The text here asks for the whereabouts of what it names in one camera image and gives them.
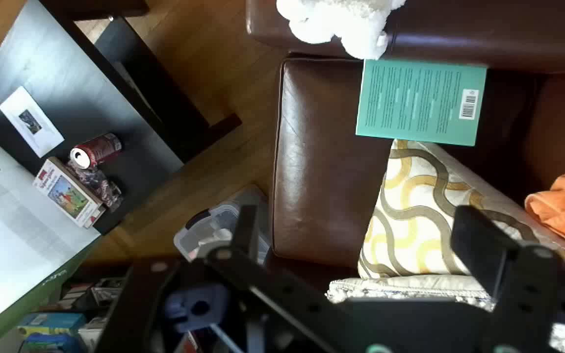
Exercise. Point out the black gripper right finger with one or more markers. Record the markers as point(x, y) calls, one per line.
point(521, 279)

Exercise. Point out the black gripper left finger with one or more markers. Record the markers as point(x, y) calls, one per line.
point(283, 314)

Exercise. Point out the white teddy bear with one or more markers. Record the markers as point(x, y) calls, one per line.
point(358, 24)

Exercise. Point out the teal blue book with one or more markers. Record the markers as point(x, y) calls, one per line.
point(419, 100)

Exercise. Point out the yellow wavy pattern pillow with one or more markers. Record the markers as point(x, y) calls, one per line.
point(413, 218)

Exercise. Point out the clear plastic storage bin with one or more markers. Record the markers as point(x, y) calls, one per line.
point(215, 226)

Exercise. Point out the brown leather couch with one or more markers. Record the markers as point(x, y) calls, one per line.
point(327, 179)

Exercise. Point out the black coffee table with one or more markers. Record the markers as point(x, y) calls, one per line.
point(113, 85)

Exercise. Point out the red soda can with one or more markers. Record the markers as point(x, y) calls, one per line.
point(95, 151)

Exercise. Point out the small colourful card box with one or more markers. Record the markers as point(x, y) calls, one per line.
point(74, 198)

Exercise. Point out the large white cardboard box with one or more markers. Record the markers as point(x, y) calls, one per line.
point(36, 238)

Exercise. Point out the white paper card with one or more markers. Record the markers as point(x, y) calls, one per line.
point(30, 122)

